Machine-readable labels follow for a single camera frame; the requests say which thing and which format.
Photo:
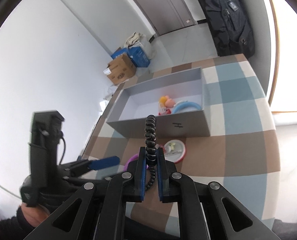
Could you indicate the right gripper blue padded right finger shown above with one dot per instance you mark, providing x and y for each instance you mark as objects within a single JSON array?
[{"x": 162, "y": 176}]

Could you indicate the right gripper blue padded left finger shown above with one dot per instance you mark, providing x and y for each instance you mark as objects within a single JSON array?
[{"x": 140, "y": 176}]

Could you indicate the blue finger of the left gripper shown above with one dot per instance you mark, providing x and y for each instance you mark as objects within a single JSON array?
[{"x": 100, "y": 164}]

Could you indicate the person's left hand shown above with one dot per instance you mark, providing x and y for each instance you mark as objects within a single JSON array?
[{"x": 34, "y": 215}]

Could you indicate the red white round case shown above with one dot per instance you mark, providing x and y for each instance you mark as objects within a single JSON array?
[{"x": 174, "y": 150}]

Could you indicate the grey open cardboard box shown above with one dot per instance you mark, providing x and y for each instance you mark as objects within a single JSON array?
[{"x": 179, "y": 102}]

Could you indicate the orange pink duck toy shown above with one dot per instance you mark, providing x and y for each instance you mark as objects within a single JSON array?
[{"x": 165, "y": 105}]

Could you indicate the checkered tablecloth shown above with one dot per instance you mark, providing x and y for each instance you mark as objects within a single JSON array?
[{"x": 232, "y": 140}]

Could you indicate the brown cardboard box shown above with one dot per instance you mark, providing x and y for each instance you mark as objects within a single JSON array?
[{"x": 120, "y": 69}]

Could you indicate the blue cardboard box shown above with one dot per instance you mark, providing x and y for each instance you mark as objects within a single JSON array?
[{"x": 136, "y": 54}]

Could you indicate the beige cloth bag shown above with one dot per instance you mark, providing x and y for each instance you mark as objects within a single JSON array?
[{"x": 133, "y": 39}]

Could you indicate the grey door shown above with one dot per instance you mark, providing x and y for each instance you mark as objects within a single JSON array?
[{"x": 166, "y": 16}]

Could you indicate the black backpack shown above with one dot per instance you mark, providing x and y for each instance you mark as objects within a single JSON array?
[{"x": 229, "y": 26}]

